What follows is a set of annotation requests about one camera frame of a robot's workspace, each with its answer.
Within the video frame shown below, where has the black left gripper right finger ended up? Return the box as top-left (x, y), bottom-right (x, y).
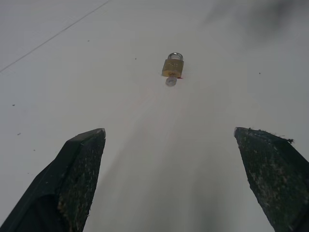
top-left (233, 127), bottom-right (309, 232)

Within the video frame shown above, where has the brass padlock with silver shackle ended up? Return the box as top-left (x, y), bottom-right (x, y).
top-left (161, 52), bottom-right (185, 78)

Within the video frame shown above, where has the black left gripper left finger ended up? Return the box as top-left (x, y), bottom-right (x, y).
top-left (0, 128), bottom-right (106, 232)

